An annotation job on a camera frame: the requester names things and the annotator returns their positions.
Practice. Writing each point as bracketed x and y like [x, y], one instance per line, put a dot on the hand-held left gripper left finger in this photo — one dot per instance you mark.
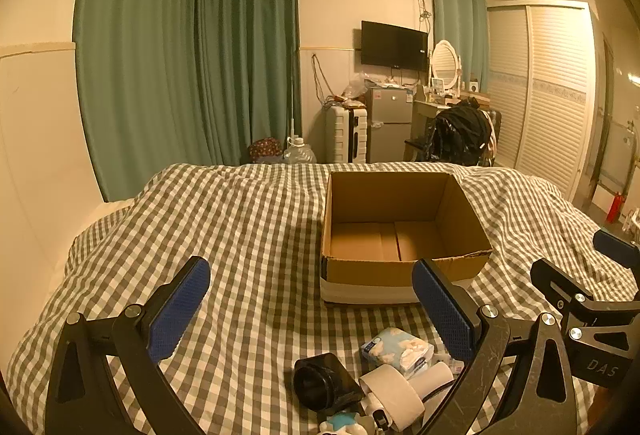
[182, 310]

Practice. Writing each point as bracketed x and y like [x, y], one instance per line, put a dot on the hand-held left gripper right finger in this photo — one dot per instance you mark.
[442, 310]

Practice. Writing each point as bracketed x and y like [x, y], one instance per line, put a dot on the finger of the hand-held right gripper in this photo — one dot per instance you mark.
[616, 247]
[552, 280]

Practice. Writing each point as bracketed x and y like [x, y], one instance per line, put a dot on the small white packet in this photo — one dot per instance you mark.
[448, 361]

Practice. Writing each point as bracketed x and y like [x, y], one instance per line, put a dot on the blue tissue pack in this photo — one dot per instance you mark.
[395, 350]

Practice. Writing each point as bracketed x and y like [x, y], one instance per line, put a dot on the cardboard box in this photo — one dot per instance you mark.
[360, 272]

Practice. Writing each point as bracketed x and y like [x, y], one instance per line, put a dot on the white cylindrical device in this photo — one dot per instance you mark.
[395, 390]

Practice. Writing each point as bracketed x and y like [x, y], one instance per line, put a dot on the black cylindrical cup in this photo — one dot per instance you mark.
[325, 382]

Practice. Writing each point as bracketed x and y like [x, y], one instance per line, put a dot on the blue and white toy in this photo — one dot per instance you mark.
[342, 425]

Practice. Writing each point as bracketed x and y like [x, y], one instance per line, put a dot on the red fire extinguisher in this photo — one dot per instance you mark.
[615, 210]

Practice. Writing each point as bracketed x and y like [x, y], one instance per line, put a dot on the grey checked blanket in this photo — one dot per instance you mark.
[250, 225]

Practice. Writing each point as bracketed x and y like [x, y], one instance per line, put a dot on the white louvred wardrobe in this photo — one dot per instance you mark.
[550, 90]

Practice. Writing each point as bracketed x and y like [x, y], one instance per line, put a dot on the black jacket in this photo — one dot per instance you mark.
[462, 130]

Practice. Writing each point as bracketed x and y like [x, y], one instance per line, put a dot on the red patterned bag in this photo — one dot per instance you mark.
[265, 149]

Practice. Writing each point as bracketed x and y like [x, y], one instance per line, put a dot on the grey small fridge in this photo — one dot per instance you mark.
[390, 125]

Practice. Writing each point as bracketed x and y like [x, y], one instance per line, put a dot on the clear water bottle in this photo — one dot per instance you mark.
[300, 152]

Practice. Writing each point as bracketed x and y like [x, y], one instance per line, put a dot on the white suitcase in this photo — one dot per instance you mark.
[342, 135]

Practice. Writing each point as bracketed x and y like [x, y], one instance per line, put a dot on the white dressing table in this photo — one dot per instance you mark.
[425, 107]

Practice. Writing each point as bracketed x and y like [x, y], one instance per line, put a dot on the clear plastic bag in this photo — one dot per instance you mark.
[356, 87]

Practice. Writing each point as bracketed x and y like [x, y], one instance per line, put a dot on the white oval mirror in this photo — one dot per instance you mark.
[445, 62]

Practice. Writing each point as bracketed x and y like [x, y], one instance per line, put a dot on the light green curtain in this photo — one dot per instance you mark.
[457, 15]

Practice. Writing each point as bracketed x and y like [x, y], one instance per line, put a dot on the black wall television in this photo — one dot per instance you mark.
[395, 45]

